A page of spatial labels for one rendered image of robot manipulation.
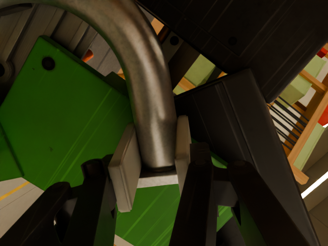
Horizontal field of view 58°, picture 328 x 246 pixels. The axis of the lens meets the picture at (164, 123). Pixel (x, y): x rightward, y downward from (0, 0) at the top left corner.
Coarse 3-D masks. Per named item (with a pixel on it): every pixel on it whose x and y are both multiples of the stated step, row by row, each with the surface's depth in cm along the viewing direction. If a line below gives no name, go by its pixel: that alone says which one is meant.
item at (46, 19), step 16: (0, 16) 23; (16, 16) 23; (32, 16) 23; (48, 16) 23; (64, 16) 23; (0, 32) 23; (16, 32) 23; (32, 32) 23; (48, 32) 23; (64, 32) 23; (80, 32) 22; (96, 32) 23; (0, 48) 24; (16, 48) 24; (80, 48) 23; (0, 64) 24; (16, 64) 24; (0, 80) 24; (0, 96) 25
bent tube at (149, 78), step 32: (0, 0) 18; (32, 0) 18; (64, 0) 17; (96, 0) 17; (128, 0) 18; (128, 32) 18; (128, 64) 18; (160, 64) 18; (160, 96) 19; (160, 128) 19; (160, 160) 20
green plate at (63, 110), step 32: (32, 64) 22; (64, 64) 22; (32, 96) 23; (64, 96) 23; (96, 96) 23; (128, 96) 23; (32, 128) 24; (64, 128) 24; (96, 128) 23; (32, 160) 25; (64, 160) 25; (160, 192) 25; (128, 224) 26; (160, 224) 26; (224, 224) 26
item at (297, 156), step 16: (192, 64) 300; (208, 64) 304; (320, 64) 337; (192, 80) 294; (304, 80) 323; (288, 96) 330; (320, 96) 348; (288, 112) 293; (304, 112) 358; (320, 112) 301; (288, 128) 286; (304, 128) 291; (320, 128) 307; (288, 144) 321; (304, 144) 288; (288, 160) 272; (304, 160) 288; (304, 176) 274
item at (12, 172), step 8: (0, 104) 24; (0, 128) 24; (0, 136) 24; (0, 144) 24; (8, 144) 24; (0, 152) 24; (8, 152) 24; (0, 160) 25; (8, 160) 25; (16, 160) 25; (0, 168) 25; (8, 168) 25; (16, 168) 25; (0, 176) 25; (8, 176) 25; (16, 176) 25
